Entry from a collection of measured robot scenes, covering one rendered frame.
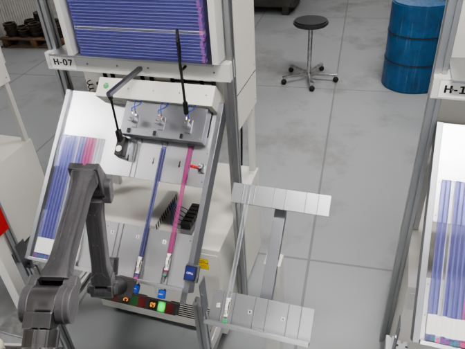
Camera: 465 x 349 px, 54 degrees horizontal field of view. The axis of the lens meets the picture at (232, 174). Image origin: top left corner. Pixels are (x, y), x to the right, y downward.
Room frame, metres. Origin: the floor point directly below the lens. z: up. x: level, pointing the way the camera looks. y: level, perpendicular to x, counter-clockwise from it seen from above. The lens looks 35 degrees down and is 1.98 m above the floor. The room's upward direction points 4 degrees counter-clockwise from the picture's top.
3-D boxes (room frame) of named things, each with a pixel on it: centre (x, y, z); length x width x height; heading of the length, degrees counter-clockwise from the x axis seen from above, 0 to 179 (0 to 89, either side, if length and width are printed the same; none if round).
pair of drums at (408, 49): (4.53, -1.94, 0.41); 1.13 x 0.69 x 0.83; 146
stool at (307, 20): (4.49, -0.89, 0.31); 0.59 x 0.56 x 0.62; 159
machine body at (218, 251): (1.83, 0.30, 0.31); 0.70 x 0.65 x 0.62; 70
